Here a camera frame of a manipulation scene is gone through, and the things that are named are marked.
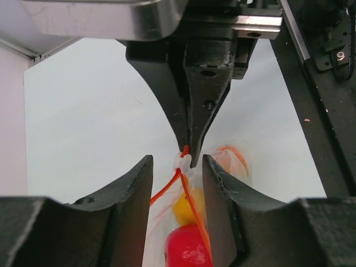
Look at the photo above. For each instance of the yellow toy lemon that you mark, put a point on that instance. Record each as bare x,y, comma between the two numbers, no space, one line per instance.
183,212

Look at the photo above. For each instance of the orange toy fruit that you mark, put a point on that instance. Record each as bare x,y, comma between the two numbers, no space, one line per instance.
232,161

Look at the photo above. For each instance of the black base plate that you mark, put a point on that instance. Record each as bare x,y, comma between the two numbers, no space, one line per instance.
315,50

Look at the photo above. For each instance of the clear zip top bag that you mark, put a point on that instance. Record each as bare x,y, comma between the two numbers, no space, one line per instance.
161,220

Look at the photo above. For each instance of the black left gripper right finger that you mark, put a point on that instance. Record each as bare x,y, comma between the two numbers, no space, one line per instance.
248,228

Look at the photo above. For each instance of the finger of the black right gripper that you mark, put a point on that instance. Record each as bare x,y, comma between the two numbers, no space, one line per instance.
159,63
208,66

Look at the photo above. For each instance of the red toy apple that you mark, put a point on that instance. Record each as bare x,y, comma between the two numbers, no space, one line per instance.
185,247

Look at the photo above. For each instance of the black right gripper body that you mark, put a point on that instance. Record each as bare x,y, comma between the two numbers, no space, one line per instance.
153,20

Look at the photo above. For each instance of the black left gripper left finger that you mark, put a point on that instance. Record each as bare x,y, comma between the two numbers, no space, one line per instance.
105,228

